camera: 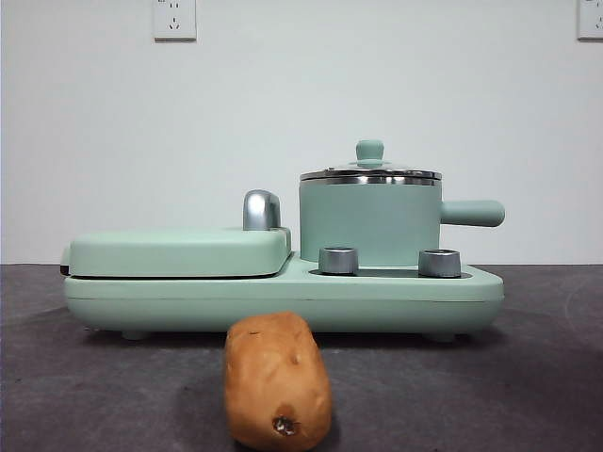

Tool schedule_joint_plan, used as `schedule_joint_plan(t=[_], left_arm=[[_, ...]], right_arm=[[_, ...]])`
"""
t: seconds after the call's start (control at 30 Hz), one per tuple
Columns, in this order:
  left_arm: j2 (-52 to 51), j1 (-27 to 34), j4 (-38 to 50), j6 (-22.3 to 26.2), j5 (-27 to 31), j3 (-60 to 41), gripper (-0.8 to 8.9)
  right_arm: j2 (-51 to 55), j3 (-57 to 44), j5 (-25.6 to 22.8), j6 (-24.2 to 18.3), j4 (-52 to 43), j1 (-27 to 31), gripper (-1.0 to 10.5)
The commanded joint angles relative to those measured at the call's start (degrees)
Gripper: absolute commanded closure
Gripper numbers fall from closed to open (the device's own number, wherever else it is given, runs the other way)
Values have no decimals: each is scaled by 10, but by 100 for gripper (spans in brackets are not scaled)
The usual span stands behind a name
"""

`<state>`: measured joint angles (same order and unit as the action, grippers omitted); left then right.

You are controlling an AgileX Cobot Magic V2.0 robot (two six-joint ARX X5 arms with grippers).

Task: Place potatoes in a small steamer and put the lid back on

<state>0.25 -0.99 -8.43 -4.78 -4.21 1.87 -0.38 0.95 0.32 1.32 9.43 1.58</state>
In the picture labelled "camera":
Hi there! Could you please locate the glass pot lid green knob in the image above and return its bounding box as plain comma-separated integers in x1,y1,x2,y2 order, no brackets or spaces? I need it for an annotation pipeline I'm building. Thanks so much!
300,137,444,183

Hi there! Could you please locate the brown potato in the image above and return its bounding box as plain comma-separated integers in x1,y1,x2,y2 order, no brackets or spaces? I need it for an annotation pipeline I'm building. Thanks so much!
222,310,334,452

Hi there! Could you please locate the silver control knob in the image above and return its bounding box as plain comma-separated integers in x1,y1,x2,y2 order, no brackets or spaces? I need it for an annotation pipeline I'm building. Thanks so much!
417,247,461,278
318,245,360,276

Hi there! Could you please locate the mint green grill cover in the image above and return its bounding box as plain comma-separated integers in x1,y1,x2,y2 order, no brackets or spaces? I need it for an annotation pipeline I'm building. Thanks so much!
59,224,293,279

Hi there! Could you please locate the mint green breakfast maker base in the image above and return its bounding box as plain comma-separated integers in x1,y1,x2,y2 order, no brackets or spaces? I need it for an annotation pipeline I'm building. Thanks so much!
63,250,505,341

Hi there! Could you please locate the chrome grill cover handle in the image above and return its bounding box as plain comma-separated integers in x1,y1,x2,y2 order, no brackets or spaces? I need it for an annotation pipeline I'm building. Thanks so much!
241,188,285,233

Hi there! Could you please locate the mint green handled steamer pot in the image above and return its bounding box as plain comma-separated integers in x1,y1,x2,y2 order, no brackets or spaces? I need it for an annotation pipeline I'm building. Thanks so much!
299,174,507,265

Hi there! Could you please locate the white wall socket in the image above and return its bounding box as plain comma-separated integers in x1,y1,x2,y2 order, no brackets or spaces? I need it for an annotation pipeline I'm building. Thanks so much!
577,0,603,41
153,0,198,42

